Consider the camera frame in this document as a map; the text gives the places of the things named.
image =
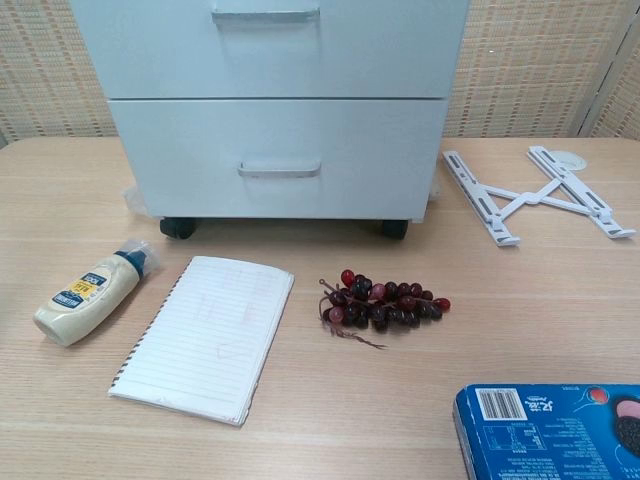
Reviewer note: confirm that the dark red grape bunch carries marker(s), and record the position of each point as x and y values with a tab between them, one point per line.
385	305

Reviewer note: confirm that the white folding laptop stand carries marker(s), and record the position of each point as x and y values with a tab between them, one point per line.
532	197

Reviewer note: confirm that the black caster wheel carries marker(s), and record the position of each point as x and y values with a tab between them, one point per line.
395	229
176	228

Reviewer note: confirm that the white lined notebook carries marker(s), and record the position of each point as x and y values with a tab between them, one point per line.
205	340

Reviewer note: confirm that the round translucent desk grommet cover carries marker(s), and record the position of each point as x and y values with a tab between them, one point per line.
571	161

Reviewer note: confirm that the mayonnaise squeeze bottle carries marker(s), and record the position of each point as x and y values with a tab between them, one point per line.
85	300

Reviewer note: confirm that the white three-drawer cabinet body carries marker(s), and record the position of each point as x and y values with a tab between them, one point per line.
420	220

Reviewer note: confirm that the blue Oreo cookie box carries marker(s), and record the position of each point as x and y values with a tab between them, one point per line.
550	440

